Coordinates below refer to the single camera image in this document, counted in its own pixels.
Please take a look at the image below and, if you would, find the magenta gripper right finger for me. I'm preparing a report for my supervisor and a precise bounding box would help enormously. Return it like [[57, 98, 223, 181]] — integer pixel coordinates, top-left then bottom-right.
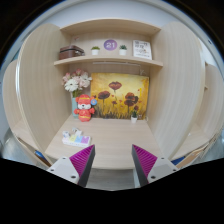
[[132, 145, 178, 187]]

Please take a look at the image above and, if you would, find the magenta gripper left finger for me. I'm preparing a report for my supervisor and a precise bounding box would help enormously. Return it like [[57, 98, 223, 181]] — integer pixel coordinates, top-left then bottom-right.
[[48, 145, 95, 187]]

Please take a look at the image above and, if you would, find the white charger plug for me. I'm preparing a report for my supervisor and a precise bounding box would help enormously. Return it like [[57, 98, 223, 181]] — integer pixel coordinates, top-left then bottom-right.
[[72, 128, 82, 136]]

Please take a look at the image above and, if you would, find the small potted plant on desk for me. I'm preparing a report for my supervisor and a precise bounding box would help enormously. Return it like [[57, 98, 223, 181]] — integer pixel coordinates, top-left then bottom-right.
[[131, 110, 138, 123]]

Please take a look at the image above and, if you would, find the teal flower vase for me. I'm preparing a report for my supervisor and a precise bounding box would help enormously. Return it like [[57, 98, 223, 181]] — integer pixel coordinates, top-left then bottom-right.
[[71, 97, 78, 118]]

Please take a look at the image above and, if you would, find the red plush toy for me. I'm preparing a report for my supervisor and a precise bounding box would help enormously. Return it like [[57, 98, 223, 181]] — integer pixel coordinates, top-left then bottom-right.
[[74, 94, 97, 122]]

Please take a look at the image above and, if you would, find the poppy flower painting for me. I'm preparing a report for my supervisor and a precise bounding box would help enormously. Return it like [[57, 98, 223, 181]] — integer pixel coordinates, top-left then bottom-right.
[[90, 73, 149, 120]]

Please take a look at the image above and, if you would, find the pink white flower bouquet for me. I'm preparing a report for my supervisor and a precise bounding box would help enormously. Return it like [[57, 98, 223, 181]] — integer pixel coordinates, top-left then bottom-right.
[[62, 69, 92, 98]]

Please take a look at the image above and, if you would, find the wooden desk cabinet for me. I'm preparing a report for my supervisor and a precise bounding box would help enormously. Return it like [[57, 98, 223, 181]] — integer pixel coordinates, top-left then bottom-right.
[[3, 18, 224, 169]]

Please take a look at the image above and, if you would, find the brown suitcase box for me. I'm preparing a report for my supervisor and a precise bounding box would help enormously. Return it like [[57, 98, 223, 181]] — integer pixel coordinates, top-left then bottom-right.
[[59, 45, 85, 60]]

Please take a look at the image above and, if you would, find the white calendar card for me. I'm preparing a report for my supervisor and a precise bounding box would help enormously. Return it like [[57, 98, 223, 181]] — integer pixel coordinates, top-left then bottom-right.
[[133, 40, 152, 60]]

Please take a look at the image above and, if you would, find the left small potted plant shelf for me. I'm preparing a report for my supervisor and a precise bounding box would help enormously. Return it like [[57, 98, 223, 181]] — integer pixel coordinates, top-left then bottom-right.
[[91, 46, 100, 55]]

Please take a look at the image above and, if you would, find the small potted plant shelf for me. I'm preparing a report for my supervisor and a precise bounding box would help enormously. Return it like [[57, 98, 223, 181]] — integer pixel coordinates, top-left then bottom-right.
[[119, 45, 127, 56], [91, 46, 100, 55]]

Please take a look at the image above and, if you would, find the right small potted plant shelf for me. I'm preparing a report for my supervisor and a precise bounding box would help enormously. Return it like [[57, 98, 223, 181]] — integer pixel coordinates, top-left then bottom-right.
[[119, 45, 127, 56]]

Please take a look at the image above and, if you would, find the purple round number sign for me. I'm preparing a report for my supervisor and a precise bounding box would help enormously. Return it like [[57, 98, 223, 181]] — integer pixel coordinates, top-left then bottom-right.
[[103, 39, 117, 51]]

